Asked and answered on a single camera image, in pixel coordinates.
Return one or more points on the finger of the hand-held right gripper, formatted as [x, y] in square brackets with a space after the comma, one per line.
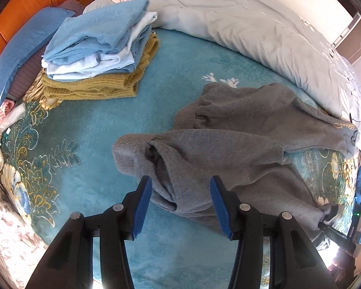
[332, 230]

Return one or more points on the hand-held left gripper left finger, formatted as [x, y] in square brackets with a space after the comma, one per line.
[143, 207]

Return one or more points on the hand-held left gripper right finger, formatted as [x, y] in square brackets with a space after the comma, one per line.
[219, 207]

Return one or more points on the grey sweatpants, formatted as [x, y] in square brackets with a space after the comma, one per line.
[228, 144]

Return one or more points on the person's right hand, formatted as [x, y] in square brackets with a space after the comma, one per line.
[338, 265]

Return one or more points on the teal floral blanket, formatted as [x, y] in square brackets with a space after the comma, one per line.
[93, 126]

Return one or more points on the folded olive knitted sweater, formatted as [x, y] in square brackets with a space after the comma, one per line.
[108, 85]

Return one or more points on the white grey floral sheet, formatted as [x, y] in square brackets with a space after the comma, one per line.
[9, 225]

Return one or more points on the folded pale blue garment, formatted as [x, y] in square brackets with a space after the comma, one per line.
[87, 66]

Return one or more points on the white plastic bag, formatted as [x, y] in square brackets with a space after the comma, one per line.
[9, 119]

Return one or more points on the pink checked cloth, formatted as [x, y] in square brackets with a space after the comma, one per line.
[3, 108]

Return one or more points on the grey-brown ribbed pillow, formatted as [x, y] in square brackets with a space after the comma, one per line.
[24, 76]

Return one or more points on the pale blue floral duvet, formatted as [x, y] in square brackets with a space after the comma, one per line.
[243, 27]

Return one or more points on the blue pillow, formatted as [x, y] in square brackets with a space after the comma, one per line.
[21, 51]

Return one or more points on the wooden headboard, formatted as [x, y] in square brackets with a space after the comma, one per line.
[24, 3]

